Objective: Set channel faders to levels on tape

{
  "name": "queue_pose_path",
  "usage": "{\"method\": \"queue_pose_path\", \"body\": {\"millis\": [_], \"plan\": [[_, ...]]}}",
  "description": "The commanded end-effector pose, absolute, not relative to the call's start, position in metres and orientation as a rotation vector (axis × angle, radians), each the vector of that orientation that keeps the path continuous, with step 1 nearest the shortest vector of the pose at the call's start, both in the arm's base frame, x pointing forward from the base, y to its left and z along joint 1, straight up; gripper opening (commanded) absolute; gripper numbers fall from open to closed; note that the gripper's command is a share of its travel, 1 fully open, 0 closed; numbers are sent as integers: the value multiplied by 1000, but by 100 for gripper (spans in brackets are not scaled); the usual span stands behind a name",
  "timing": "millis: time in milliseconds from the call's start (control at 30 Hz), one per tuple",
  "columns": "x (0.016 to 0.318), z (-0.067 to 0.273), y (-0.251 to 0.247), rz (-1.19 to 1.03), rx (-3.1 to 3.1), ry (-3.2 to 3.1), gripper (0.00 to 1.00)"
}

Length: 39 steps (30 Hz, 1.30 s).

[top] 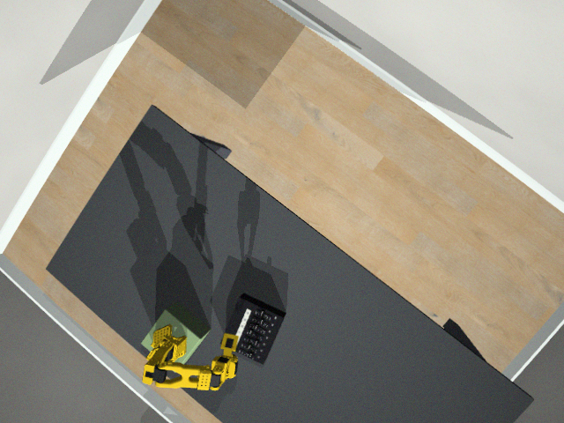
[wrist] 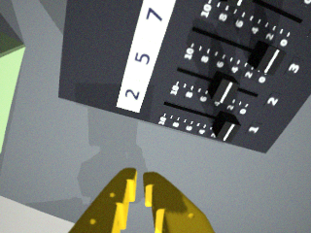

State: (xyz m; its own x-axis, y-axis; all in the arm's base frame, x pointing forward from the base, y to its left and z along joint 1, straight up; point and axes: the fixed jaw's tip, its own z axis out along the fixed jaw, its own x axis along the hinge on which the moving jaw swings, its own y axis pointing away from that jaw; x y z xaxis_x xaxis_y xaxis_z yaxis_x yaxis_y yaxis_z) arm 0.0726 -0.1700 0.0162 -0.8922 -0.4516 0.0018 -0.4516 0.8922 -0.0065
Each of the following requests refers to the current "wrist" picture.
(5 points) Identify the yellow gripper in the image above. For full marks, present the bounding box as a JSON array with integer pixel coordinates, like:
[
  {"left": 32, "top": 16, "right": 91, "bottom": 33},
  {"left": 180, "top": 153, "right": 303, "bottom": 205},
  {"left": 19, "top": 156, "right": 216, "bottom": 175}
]
[{"left": 68, "top": 168, "right": 215, "bottom": 233}]

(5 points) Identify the black lighting desk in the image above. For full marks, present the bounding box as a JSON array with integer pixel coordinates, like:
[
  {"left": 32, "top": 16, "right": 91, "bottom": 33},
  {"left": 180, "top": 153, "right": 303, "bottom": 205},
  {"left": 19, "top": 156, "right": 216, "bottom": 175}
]
[{"left": 58, "top": 0, "right": 311, "bottom": 153}]

